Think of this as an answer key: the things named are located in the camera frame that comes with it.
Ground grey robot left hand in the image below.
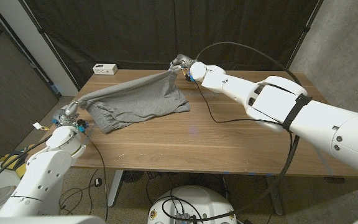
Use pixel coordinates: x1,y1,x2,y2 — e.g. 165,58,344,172
52,101,88,131

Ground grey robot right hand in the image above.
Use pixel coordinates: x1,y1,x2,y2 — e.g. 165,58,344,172
168,54,198,74

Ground grey cotton shorts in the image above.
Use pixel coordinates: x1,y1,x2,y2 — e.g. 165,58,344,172
76,70,191,134

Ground black backdrop curtain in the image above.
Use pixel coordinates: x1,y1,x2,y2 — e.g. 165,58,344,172
23,0,323,90

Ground white power strip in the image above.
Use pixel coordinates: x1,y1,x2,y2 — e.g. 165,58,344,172
92,63,119,76

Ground brown wooden door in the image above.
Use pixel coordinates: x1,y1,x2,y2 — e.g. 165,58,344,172
0,0,58,164

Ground yellow and black pad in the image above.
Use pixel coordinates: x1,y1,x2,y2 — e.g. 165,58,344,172
0,151,27,180

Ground black backdrop stand pole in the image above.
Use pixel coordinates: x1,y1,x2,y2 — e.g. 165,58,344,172
284,0,324,72
19,0,82,91

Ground white table leg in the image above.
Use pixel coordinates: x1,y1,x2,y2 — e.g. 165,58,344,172
106,170,124,208

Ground black round fan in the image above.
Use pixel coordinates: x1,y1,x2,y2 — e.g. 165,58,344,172
122,170,145,183

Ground white floor platform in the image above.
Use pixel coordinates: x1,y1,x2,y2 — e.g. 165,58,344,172
0,161,23,215

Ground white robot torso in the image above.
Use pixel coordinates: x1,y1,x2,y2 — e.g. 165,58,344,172
147,185,238,224

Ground dark table leg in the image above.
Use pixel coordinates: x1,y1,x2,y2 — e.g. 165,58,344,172
264,175,284,215

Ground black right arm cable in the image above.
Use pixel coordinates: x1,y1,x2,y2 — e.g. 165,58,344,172
161,41,304,223

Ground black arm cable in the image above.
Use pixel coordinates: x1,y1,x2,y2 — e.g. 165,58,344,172
161,41,304,223
0,135,52,194

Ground white door frame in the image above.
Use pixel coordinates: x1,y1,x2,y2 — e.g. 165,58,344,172
0,0,80,97

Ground black power adapter with cord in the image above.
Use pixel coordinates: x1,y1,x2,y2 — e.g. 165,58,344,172
57,169,103,215

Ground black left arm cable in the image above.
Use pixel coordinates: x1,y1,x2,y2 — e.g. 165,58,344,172
0,135,52,194

